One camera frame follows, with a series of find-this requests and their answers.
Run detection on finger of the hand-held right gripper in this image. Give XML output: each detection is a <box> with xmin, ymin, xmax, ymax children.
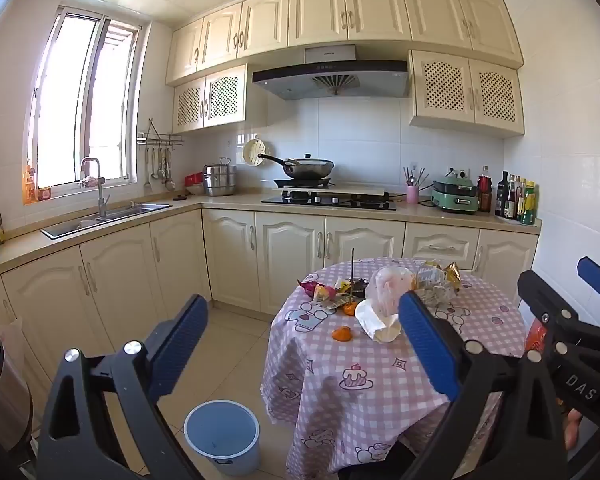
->
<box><xmin>577</xmin><ymin>256</ymin><xmax>600</xmax><ymax>333</ymax></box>
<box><xmin>517</xmin><ymin>270</ymin><xmax>581</xmax><ymax>357</ymax></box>

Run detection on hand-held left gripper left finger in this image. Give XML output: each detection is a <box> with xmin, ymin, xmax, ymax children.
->
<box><xmin>36</xmin><ymin>294</ymin><xmax>209</xmax><ymax>480</ymax></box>

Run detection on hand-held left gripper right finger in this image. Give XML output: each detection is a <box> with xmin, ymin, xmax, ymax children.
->
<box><xmin>399</xmin><ymin>290</ymin><xmax>565</xmax><ymax>480</ymax></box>

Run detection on clear silver wrapper bag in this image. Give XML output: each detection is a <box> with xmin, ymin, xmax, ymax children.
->
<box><xmin>412</xmin><ymin>266</ymin><xmax>463</xmax><ymax>307</ymax></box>

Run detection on white paper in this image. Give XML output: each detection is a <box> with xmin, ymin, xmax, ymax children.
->
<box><xmin>355</xmin><ymin>299</ymin><xmax>403</xmax><ymax>344</ymax></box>

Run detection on translucent pink plastic bag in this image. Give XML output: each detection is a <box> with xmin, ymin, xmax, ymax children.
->
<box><xmin>369</xmin><ymin>266</ymin><xmax>417</xmax><ymax>317</ymax></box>

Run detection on gold foil bag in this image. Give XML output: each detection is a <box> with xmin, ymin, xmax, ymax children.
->
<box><xmin>425</xmin><ymin>260</ymin><xmax>464</xmax><ymax>288</ymax></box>

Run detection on blue plastic bucket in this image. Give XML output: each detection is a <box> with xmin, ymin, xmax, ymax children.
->
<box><xmin>183</xmin><ymin>400</ymin><xmax>261</xmax><ymax>477</ymax></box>

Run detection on colourful snack wrapper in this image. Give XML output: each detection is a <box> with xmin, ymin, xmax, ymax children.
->
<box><xmin>314</xmin><ymin>287</ymin><xmax>349</xmax><ymax>311</ymax></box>

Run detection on pink dragon fruit peel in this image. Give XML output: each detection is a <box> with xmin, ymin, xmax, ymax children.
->
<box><xmin>300</xmin><ymin>281</ymin><xmax>338</xmax><ymax>302</ymax></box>

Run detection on person's right hand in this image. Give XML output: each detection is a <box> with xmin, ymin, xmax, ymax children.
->
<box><xmin>562</xmin><ymin>407</ymin><xmax>583</xmax><ymax>453</ymax></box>

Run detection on orange shopping bag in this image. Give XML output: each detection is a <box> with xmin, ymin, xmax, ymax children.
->
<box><xmin>524</xmin><ymin>319</ymin><xmax>548</xmax><ymax>353</ymax></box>

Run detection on round table pink checkered cloth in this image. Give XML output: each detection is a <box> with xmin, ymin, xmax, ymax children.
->
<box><xmin>261</xmin><ymin>257</ymin><xmax>528</xmax><ymax>478</ymax></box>

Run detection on green bottle yellow label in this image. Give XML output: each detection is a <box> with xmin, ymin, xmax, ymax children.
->
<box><xmin>521</xmin><ymin>180</ymin><xmax>537</xmax><ymax>226</ymax></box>

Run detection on dark green glass bottle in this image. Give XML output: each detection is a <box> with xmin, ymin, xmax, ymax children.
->
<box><xmin>496</xmin><ymin>170</ymin><xmax>510</xmax><ymax>219</ymax></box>

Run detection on green electric cooker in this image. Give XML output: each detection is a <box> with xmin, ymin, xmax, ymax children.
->
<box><xmin>431</xmin><ymin>175</ymin><xmax>479</xmax><ymax>215</ymax></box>

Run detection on cream lower kitchen cabinets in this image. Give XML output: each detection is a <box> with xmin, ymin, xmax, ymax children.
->
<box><xmin>0</xmin><ymin>192</ymin><xmax>543</xmax><ymax>411</ymax></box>

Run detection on cream kitchen cabinets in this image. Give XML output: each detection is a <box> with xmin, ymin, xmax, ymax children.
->
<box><xmin>166</xmin><ymin>0</ymin><xmax>524</xmax><ymax>86</ymax></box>
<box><xmin>0</xmin><ymin>192</ymin><xmax>543</xmax><ymax>411</ymax></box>

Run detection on steel kitchen sink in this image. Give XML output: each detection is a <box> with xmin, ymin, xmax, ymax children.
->
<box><xmin>41</xmin><ymin>202</ymin><xmax>173</xmax><ymax>240</ymax></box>

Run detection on metal skimmer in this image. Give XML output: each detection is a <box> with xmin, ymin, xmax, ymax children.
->
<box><xmin>161</xmin><ymin>147</ymin><xmax>177</xmax><ymax>192</ymax></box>

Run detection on steel steamer pot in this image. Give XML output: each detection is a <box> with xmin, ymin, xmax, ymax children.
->
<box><xmin>203</xmin><ymin>157</ymin><xmax>237</xmax><ymax>197</ymax></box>

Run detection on steel kitchen faucet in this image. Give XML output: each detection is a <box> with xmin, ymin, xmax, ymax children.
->
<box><xmin>80</xmin><ymin>157</ymin><xmax>112</xmax><ymax>220</ymax></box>

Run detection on bundle of chopsticks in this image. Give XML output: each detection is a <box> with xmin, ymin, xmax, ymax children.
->
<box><xmin>403</xmin><ymin>164</ymin><xmax>429</xmax><ymax>187</ymax></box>

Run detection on black gas stove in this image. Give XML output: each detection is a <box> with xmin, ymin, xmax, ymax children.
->
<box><xmin>261</xmin><ymin>178</ymin><xmax>397</xmax><ymax>212</ymax></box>

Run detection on silver electric rice cooker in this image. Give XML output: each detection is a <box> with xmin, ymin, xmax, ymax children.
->
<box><xmin>0</xmin><ymin>326</ymin><xmax>34</xmax><ymax>453</ymax></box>

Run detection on pale yellow colander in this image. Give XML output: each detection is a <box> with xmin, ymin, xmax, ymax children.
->
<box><xmin>243</xmin><ymin>138</ymin><xmax>275</xmax><ymax>169</ymax></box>

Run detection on black wok with lid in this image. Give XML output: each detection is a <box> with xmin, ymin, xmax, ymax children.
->
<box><xmin>260</xmin><ymin>153</ymin><xmax>335</xmax><ymax>180</ymax></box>

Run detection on orange bottle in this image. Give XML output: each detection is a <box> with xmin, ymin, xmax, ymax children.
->
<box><xmin>23</xmin><ymin>160</ymin><xmax>37</xmax><ymax>206</ymax></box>

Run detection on cream lattice door cabinet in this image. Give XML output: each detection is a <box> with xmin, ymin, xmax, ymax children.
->
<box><xmin>408</xmin><ymin>50</ymin><xmax>525</xmax><ymax>136</ymax></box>
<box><xmin>172</xmin><ymin>63</ymin><xmax>268</xmax><ymax>135</ymax></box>

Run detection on sliding window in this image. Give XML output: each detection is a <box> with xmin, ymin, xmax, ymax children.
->
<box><xmin>27</xmin><ymin>6</ymin><xmax>142</xmax><ymax>192</ymax></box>

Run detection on range hood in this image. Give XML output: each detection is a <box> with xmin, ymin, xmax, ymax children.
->
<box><xmin>252</xmin><ymin>44</ymin><xmax>411</xmax><ymax>101</ymax></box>

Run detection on cream upper kitchen cabinets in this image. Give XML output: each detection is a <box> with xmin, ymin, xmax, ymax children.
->
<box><xmin>166</xmin><ymin>0</ymin><xmax>524</xmax><ymax>86</ymax></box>

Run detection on metal wall utensil rack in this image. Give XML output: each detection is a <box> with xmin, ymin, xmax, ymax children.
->
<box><xmin>136</xmin><ymin>119</ymin><xmax>185</xmax><ymax>146</ymax></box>

